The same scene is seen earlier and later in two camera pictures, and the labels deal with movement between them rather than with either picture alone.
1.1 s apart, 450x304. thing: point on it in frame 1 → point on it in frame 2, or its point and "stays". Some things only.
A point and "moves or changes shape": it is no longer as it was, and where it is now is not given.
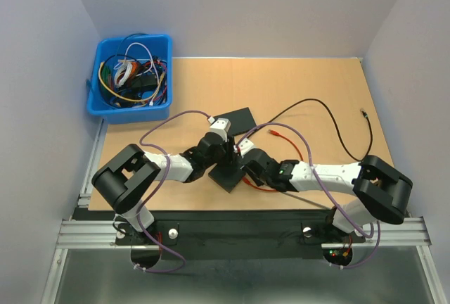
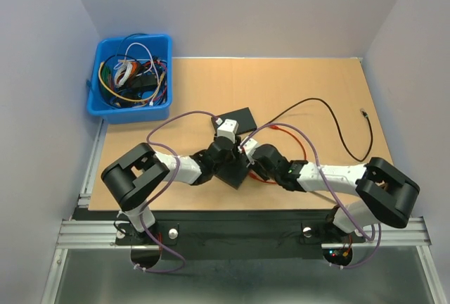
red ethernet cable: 273,132 → 277,127
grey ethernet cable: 306,200 → 323,196
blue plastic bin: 159,45 stays
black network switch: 227,176 moves or changes shape
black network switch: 240,120 stays
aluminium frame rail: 102,234 stays
